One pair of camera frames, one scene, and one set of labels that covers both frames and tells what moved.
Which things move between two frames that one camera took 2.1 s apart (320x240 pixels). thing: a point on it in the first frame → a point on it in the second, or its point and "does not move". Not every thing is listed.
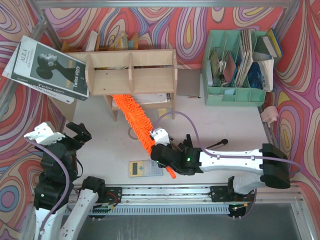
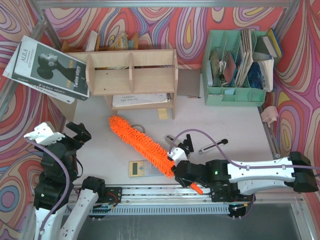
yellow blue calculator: [144, 168] does not move
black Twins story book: [37, 63] does not move
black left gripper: [75, 133] does not move
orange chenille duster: [140, 122] → [149, 147]
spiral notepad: [147, 98] does not move
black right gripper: [158, 153] → [182, 169]
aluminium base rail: [190, 194] does not move
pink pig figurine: [269, 115] does not move
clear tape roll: [132, 134] → [139, 127]
